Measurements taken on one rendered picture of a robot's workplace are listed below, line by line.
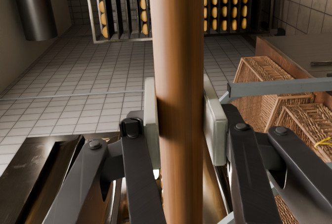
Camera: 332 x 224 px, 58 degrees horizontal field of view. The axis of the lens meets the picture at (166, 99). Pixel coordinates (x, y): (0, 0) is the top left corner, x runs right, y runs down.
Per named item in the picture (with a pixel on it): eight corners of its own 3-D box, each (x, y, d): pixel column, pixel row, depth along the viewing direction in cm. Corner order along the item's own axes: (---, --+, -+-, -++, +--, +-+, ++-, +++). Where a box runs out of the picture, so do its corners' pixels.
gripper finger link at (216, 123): (214, 120, 15) (228, 119, 15) (196, 73, 22) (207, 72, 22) (213, 167, 17) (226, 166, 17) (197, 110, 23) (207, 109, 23)
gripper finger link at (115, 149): (147, 181, 15) (87, 186, 15) (147, 129, 19) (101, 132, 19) (145, 156, 14) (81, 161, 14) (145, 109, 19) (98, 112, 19)
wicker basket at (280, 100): (300, 188, 141) (241, 192, 140) (260, 127, 192) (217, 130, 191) (316, 94, 120) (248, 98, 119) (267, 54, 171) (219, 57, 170)
